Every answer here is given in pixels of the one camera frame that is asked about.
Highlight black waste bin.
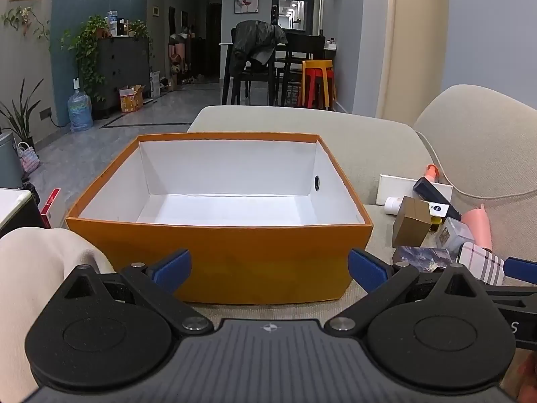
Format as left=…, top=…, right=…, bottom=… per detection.
left=21, top=180, right=41, bottom=206

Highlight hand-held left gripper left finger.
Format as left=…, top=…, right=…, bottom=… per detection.
left=61, top=250, right=213, bottom=337

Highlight dark printed box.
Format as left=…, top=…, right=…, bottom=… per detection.
left=392, top=245, right=454, bottom=271

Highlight small potted plant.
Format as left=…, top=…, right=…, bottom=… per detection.
left=128, top=19, right=151, bottom=39

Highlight beige sofa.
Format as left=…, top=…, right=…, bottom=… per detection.
left=185, top=84, right=537, bottom=328

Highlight plaid case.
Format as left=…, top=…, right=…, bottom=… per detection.
left=455, top=241, right=506, bottom=287

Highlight trailing green plant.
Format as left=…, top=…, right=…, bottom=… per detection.
left=61, top=14, right=109, bottom=101

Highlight black dining chair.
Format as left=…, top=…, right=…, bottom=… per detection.
left=275, top=34, right=328, bottom=107
left=222, top=29, right=278, bottom=106

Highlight dark jacket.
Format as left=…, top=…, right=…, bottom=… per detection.
left=231, top=20, right=289, bottom=72

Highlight orange cardboard carton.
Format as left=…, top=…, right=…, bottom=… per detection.
left=118, top=85, right=147, bottom=113

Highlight orange and red stools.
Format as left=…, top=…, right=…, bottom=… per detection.
left=300, top=59, right=337, bottom=110

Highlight cream cloth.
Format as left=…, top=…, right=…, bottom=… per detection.
left=0, top=227, right=116, bottom=397

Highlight marble side table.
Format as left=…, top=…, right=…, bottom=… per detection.
left=0, top=188, right=43, bottom=240

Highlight grey trash can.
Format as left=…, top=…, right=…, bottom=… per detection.
left=0, top=128, right=22, bottom=189

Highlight red stool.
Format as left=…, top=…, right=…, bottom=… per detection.
left=303, top=68, right=335, bottom=108

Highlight red and white box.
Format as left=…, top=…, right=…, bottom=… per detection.
left=40, top=187, right=62, bottom=229

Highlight clear cube box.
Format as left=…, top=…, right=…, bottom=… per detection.
left=434, top=217, right=477, bottom=261

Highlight hanging ivy plant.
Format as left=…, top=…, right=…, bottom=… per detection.
left=1, top=6, right=51, bottom=40

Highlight tall leafy plant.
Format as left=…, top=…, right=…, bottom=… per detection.
left=0, top=78, right=45, bottom=145

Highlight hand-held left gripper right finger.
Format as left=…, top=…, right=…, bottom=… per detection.
left=324, top=249, right=488, bottom=337

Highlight woven bag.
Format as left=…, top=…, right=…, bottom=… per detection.
left=16, top=142, right=40, bottom=174

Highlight pink plastic bottle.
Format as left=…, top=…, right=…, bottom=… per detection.
left=460, top=204, right=493, bottom=253

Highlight dark grey cabinet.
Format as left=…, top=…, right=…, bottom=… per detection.
left=97, top=37, right=152, bottom=112

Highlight black dining table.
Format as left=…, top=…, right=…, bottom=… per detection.
left=218, top=34, right=338, bottom=105

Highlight blue water jug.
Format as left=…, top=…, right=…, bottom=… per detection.
left=67, top=78, right=94, bottom=133

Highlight brown cardboard box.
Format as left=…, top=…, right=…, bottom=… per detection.
left=392, top=196, right=433, bottom=248

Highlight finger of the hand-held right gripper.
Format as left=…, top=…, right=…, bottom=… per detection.
left=482, top=257, right=537, bottom=300

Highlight orange cardboard box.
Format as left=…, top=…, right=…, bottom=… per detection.
left=65, top=132, right=374, bottom=305

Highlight dark plastic bottle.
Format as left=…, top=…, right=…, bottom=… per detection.
left=413, top=177, right=462, bottom=221

